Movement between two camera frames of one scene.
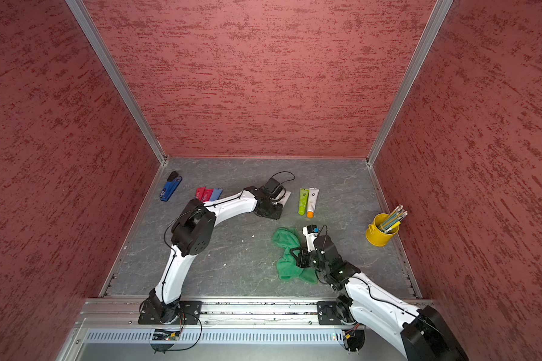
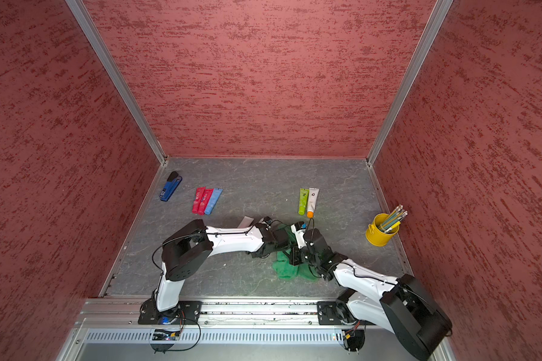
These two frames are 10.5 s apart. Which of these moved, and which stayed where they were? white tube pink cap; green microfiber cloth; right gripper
Moved: white tube pink cap
Stayed: green microfiber cloth; right gripper
